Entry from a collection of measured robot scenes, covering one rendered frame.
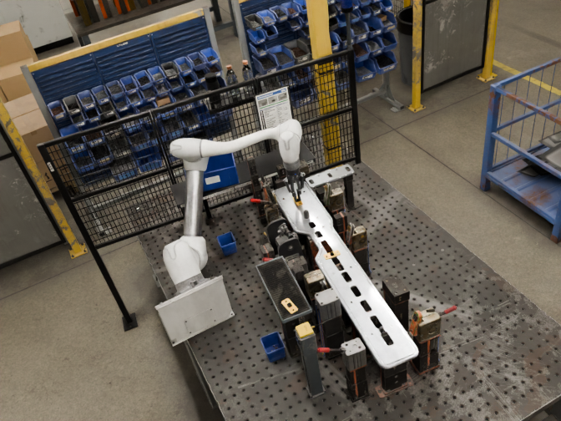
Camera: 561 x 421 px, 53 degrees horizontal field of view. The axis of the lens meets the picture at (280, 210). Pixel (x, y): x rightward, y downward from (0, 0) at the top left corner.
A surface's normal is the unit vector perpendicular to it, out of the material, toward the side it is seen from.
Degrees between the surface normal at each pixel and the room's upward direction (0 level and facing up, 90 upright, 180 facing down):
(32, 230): 88
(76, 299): 0
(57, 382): 0
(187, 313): 90
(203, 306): 90
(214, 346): 0
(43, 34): 90
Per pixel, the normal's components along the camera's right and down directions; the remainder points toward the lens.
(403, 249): -0.14, -0.76
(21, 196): 0.45, 0.57
